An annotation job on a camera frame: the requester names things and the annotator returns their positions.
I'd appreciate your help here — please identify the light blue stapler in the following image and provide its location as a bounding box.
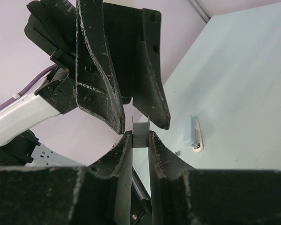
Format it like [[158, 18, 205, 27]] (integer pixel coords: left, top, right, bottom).
[[183, 115, 204, 153]]

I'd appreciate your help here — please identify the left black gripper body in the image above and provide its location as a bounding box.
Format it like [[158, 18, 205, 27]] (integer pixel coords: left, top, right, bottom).
[[24, 0, 136, 115]]

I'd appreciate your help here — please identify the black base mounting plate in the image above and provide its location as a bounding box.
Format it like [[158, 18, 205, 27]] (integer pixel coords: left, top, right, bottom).
[[130, 169, 152, 225]]

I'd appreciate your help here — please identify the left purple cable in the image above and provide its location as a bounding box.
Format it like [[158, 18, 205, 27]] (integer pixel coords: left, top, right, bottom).
[[0, 64, 59, 118]]

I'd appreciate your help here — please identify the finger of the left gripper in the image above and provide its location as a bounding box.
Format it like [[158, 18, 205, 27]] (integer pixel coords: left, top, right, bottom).
[[75, 0, 125, 134], [133, 8, 170, 130]]

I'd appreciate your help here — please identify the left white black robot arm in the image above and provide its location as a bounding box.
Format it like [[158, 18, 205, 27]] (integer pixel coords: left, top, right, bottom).
[[0, 0, 170, 166]]

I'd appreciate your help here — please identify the left aluminium corner post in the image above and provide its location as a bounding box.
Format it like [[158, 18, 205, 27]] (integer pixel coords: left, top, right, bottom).
[[188, 0, 212, 24]]

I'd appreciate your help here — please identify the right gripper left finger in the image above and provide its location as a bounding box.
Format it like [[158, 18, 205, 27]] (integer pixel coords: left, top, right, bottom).
[[0, 131, 133, 225]]

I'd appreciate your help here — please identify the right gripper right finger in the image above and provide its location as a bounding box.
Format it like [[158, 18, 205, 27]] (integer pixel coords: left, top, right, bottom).
[[148, 131, 281, 225]]

